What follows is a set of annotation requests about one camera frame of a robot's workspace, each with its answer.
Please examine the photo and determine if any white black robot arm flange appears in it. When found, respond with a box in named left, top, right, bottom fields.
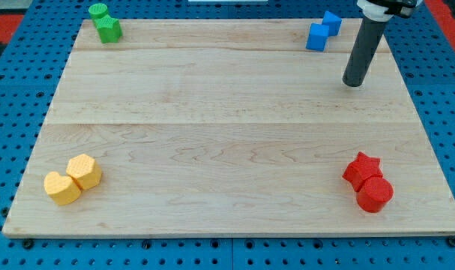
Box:
left=356, top=0, right=424, bottom=23

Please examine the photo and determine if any light wooden board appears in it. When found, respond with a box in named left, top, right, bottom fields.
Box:
left=3, top=19, right=455, bottom=239

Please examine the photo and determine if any blue cube block front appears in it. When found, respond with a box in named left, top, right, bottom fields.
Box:
left=306, top=23, right=329, bottom=51

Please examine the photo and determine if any blue cube block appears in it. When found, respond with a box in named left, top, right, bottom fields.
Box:
left=306, top=23, right=329, bottom=51
left=322, top=10, right=343, bottom=36

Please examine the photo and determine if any red star block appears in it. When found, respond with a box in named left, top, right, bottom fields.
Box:
left=343, top=151, right=383, bottom=192

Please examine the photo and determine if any yellow hexagon block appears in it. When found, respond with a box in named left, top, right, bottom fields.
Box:
left=66, top=154, right=102, bottom=191

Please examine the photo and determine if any blue cube block rear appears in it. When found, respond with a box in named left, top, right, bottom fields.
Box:
left=322, top=10, right=343, bottom=36

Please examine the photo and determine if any green star block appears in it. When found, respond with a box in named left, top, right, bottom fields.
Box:
left=94, top=15, right=122, bottom=44

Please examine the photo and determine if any red cylinder block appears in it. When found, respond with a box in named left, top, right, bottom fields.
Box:
left=356, top=177, right=394, bottom=213

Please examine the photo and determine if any yellow heart block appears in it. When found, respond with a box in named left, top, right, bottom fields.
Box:
left=43, top=172, right=82, bottom=206

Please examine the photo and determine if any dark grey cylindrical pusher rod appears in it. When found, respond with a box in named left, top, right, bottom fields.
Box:
left=343, top=16, right=388, bottom=87

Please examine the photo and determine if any green cylinder block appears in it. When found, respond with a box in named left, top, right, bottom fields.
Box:
left=88, top=3, right=109, bottom=20

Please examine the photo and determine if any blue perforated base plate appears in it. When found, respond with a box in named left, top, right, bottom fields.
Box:
left=0, top=1, right=455, bottom=269

